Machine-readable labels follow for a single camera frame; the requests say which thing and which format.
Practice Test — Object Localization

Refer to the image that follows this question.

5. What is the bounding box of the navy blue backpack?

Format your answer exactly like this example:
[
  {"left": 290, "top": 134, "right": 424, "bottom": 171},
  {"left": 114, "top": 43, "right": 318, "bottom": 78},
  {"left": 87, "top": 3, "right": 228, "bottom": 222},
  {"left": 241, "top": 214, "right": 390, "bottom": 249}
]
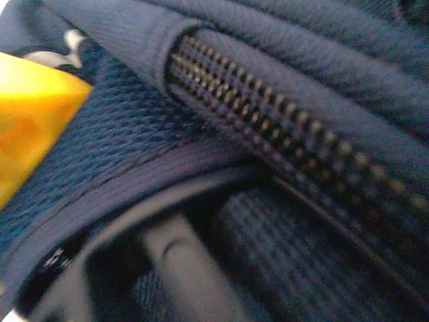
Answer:
[{"left": 0, "top": 0, "right": 429, "bottom": 322}]

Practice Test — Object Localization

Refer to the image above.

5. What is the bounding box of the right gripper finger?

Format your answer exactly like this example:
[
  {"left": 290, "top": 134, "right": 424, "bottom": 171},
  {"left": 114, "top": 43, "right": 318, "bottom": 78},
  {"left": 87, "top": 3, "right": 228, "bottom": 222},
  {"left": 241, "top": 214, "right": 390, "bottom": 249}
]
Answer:
[{"left": 0, "top": 52, "right": 94, "bottom": 212}]

